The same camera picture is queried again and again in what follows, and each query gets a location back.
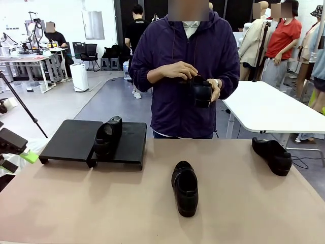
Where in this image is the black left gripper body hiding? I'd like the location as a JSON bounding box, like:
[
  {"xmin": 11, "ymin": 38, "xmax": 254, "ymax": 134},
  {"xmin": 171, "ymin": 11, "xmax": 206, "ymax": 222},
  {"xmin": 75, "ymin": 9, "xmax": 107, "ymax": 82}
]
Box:
[{"xmin": 0, "ymin": 128, "xmax": 28, "ymax": 155}]

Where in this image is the black leather shoe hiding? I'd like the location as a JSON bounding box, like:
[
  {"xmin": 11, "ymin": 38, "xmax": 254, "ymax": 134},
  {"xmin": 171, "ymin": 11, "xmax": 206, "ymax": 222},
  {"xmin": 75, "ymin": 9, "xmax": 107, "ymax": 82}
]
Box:
[
  {"xmin": 94, "ymin": 115, "xmax": 123, "ymax": 159},
  {"xmin": 189, "ymin": 75, "xmax": 213, "ymax": 108},
  {"xmin": 171, "ymin": 160, "xmax": 199, "ymax": 218},
  {"xmin": 251, "ymin": 137, "xmax": 293, "ymax": 177}
]

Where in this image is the purple-sleeved left forearm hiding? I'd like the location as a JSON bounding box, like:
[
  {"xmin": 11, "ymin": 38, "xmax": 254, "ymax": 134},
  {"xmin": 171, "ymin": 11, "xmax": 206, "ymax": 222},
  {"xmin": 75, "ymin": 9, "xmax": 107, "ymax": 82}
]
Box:
[{"xmin": 217, "ymin": 73, "xmax": 241, "ymax": 100}]

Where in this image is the purple-sleeved right forearm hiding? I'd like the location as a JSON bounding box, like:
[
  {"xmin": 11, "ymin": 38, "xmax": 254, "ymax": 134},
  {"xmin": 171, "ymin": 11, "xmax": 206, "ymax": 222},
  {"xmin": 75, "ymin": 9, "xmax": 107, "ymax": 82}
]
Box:
[{"xmin": 128, "ymin": 65, "xmax": 163, "ymax": 93}]

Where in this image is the black metal shoe stand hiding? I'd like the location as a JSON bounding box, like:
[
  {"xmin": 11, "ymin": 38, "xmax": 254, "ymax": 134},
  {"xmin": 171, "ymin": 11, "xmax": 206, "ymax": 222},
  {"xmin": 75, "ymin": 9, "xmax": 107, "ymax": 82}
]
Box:
[
  {"xmin": 38, "ymin": 119, "xmax": 104, "ymax": 165},
  {"xmin": 86, "ymin": 121, "xmax": 147, "ymax": 170}
]

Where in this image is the person's right hand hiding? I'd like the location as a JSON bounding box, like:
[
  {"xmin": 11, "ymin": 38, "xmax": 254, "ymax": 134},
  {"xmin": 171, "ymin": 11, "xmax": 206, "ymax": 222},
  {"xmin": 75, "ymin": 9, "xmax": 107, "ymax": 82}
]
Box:
[{"xmin": 157, "ymin": 60, "xmax": 200, "ymax": 82}]

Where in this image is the person's left hand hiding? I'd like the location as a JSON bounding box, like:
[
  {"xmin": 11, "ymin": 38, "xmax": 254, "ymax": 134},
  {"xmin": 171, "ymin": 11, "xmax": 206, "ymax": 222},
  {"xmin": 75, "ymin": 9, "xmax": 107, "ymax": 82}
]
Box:
[{"xmin": 207, "ymin": 78, "xmax": 221, "ymax": 103}]

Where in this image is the white plastic sheet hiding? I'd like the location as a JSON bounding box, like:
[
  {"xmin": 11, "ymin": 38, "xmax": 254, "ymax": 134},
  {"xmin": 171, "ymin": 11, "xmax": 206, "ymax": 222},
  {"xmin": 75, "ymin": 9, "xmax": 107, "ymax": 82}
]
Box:
[{"xmin": 0, "ymin": 138, "xmax": 48, "ymax": 176}]

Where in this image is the black tripod leg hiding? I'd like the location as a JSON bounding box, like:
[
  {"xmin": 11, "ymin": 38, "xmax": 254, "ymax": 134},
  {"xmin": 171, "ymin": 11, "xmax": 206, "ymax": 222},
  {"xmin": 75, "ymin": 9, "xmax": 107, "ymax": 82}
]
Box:
[{"xmin": 0, "ymin": 71, "xmax": 49, "ymax": 139}]

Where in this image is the clear plastic bin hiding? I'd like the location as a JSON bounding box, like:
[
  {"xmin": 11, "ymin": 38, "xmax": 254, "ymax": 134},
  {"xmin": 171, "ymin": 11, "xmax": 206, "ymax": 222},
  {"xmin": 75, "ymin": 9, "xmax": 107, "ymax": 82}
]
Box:
[{"xmin": 21, "ymin": 81, "xmax": 42, "ymax": 94}]

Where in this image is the grey lab desk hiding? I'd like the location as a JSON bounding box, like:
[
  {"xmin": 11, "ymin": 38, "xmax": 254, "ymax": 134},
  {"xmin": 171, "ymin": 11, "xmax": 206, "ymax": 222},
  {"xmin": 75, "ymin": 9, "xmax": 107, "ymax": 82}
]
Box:
[{"xmin": 0, "ymin": 48, "xmax": 69, "ymax": 91}]

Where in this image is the white air purifier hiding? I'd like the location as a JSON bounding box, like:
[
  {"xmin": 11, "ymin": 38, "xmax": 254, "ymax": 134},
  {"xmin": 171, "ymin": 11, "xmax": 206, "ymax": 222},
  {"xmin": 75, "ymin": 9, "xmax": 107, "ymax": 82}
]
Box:
[{"xmin": 69, "ymin": 63, "xmax": 90, "ymax": 93}]

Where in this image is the seated person in black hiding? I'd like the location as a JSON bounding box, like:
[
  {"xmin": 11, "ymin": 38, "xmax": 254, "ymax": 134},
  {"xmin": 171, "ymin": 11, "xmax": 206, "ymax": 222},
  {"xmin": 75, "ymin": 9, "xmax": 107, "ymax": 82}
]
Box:
[{"xmin": 43, "ymin": 21, "xmax": 75, "ymax": 77}]

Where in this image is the white lab robot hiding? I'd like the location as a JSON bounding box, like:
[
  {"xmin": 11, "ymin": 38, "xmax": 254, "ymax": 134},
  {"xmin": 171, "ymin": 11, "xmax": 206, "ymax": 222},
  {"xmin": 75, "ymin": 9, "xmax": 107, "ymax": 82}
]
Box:
[{"xmin": 0, "ymin": 11, "xmax": 45, "ymax": 55}]

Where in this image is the black office chair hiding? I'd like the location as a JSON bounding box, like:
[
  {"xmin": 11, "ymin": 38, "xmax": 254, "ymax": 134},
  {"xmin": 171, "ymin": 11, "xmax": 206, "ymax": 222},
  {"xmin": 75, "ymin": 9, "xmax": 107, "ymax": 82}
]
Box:
[{"xmin": 80, "ymin": 43, "xmax": 101, "ymax": 73}]

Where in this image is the lit computer case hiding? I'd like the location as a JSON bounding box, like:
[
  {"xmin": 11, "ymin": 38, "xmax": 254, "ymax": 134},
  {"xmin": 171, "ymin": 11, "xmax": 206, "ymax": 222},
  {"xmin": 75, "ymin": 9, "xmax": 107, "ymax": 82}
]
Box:
[{"xmin": 123, "ymin": 62, "xmax": 133, "ymax": 81}]

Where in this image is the black backpack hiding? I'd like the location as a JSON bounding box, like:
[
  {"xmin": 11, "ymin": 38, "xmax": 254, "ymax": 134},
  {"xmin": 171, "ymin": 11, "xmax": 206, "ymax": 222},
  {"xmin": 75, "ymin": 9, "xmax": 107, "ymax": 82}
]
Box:
[{"xmin": 102, "ymin": 44, "xmax": 123, "ymax": 59}]

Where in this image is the person in black T-shirt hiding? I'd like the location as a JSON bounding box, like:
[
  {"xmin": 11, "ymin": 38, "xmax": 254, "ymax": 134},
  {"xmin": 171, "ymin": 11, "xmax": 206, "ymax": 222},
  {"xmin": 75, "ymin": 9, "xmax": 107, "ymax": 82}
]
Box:
[{"xmin": 124, "ymin": 4, "xmax": 151, "ymax": 100}]

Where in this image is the person in purple jacket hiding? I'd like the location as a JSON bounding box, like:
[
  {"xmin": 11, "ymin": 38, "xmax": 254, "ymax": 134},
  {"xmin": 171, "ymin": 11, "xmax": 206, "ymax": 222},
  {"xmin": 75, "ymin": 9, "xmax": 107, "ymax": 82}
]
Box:
[{"xmin": 128, "ymin": 11, "xmax": 241, "ymax": 140}]

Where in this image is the white work table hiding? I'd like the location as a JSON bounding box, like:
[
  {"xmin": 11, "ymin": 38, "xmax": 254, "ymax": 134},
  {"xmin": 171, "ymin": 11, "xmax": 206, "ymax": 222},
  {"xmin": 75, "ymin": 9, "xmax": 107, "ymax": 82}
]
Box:
[{"xmin": 222, "ymin": 80, "xmax": 325, "ymax": 153}]

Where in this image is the mannequin in beige coat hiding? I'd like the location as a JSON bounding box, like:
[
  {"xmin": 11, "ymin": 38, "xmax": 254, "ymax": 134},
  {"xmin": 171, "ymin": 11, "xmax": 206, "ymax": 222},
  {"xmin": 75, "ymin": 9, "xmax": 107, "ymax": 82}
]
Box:
[{"xmin": 238, "ymin": 1, "xmax": 270, "ymax": 82}]

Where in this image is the mannequin in red shirt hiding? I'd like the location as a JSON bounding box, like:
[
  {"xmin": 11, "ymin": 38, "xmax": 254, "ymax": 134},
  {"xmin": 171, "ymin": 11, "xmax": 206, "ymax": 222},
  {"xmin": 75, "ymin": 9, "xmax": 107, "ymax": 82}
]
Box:
[{"xmin": 263, "ymin": 0, "xmax": 303, "ymax": 90}]

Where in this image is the mannequin with bucket hat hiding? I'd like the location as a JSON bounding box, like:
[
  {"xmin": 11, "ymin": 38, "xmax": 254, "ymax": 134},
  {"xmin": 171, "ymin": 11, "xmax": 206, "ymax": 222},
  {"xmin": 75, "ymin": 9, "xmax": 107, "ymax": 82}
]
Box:
[{"xmin": 297, "ymin": 5, "xmax": 322, "ymax": 101}]

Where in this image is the mannequin in blue jacket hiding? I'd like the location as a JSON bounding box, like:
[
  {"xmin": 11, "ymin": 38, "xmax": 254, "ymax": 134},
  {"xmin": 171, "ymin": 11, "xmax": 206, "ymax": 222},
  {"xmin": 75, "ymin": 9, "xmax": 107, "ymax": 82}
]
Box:
[{"xmin": 310, "ymin": 29, "xmax": 325, "ymax": 114}]

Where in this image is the grey wall panel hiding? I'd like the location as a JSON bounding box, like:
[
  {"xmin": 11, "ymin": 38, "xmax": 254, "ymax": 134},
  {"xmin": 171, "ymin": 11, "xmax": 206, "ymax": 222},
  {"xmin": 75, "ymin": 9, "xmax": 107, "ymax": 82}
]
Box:
[{"xmin": 81, "ymin": 10, "xmax": 105, "ymax": 40}]

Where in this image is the black floor cable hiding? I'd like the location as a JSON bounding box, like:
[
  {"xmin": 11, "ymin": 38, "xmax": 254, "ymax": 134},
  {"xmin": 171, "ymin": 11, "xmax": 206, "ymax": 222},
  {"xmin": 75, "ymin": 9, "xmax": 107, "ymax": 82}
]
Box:
[{"xmin": 290, "ymin": 155, "xmax": 309, "ymax": 170}]

